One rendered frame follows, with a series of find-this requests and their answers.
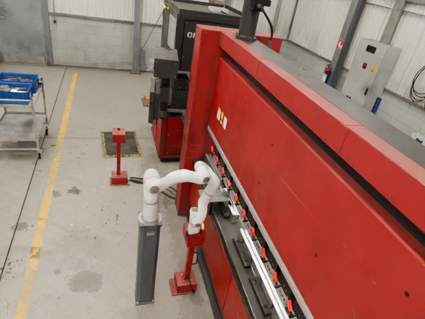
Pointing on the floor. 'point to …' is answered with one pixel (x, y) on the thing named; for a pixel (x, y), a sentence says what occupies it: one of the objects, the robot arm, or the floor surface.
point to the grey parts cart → (24, 122)
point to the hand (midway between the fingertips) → (193, 237)
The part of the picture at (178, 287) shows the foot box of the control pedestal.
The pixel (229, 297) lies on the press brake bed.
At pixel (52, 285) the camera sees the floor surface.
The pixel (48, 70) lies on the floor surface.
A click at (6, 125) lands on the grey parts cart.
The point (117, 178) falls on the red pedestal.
